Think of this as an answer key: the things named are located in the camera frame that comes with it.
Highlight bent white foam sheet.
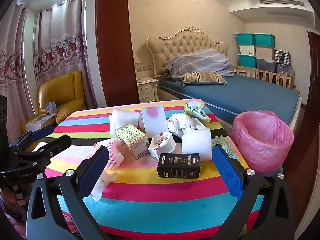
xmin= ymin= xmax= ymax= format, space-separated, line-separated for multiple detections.
xmin=109 ymin=109 xmax=139 ymax=131

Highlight pink lace curtain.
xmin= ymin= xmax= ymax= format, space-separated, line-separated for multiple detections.
xmin=0 ymin=0 xmax=98 ymax=143

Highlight waste bin with pink bag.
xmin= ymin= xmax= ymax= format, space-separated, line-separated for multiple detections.
xmin=230 ymin=110 xmax=295 ymax=176

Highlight small white printed packet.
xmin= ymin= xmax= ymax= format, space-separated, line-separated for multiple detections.
xmin=191 ymin=117 xmax=208 ymax=131

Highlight blue pink printed box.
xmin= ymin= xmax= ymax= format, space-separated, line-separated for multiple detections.
xmin=44 ymin=102 xmax=58 ymax=113

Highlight grey striped pillow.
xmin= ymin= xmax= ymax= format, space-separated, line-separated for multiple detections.
xmin=164 ymin=48 xmax=235 ymax=80

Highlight pink foam fruit net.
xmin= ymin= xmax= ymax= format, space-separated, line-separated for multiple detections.
xmin=93 ymin=138 xmax=125 ymax=172

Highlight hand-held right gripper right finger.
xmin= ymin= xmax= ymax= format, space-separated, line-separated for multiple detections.
xmin=211 ymin=144 xmax=297 ymax=240

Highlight stack of plastic storage boxes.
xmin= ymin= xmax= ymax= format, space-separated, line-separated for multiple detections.
xmin=235 ymin=32 xmax=276 ymax=73

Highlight green white patterned wrapper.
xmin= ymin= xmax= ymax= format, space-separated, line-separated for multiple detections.
xmin=212 ymin=135 xmax=239 ymax=159

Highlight red-brown wooden panel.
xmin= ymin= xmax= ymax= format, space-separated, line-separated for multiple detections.
xmin=95 ymin=0 xmax=140 ymax=107

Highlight wooden crib rail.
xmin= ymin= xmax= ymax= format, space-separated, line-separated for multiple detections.
xmin=234 ymin=61 xmax=293 ymax=89

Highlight beige carton with red label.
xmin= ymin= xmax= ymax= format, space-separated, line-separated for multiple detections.
xmin=114 ymin=124 xmax=149 ymax=160

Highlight cream nightstand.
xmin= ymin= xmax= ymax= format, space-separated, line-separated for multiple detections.
xmin=136 ymin=77 xmax=158 ymax=103

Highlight flat white printed box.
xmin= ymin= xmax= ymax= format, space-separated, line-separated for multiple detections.
xmin=25 ymin=112 xmax=57 ymax=132

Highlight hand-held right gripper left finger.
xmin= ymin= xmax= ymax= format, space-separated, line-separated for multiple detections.
xmin=26 ymin=145 xmax=110 ymax=240

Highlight black white checkered bag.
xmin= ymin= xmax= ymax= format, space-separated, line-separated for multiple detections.
xmin=274 ymin=49 xmax=292 ymax=65

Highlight ceiling air vent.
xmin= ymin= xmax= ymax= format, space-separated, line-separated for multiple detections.
xmin=259 ymin=0 xmax=305 ymax=7

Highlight bed with blue sheet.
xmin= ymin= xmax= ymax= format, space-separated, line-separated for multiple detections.
xmin=157 ymin=76 xmax=303 ymax=133

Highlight black carton box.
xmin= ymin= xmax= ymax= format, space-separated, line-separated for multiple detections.
xmin=157 ymin=153 xmax=201 ymax=179

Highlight yellow leather armchair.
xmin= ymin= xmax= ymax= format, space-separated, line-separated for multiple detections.
xmin=21 ymin=70 xmax=87 ymax=133

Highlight white foam block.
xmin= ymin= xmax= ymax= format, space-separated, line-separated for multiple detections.
xmin=141 ymin=104 xmax=169 ymax=138
xmin=181 ymin=128 xmax=212 ymax=155

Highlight dark wooden door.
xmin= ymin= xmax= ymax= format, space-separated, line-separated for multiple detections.
xmin=306 ymin=31 xmax=320 ymax=100

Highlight green white plastic bag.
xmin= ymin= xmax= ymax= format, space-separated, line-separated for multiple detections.
xmin=184 ymin=101 xmax=211 ymax=123

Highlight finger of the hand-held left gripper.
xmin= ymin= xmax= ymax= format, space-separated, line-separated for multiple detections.
xmin=10 ymin=125 xmax=54 ymax=153
xmin=15 ymin=134 xmax=72 ymax=166

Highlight white tissue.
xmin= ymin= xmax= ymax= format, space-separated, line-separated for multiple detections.
xmin=90 ymin=169 xmax=118 ymax=202

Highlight tufted beige headboard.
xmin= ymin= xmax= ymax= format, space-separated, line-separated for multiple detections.
xmin=146 ymin=26 xmax=229 ymax=78

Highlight striped colourful tablecloth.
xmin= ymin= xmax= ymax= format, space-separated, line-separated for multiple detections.
xmin=37 ymin=99 xmax=265 ymax=240

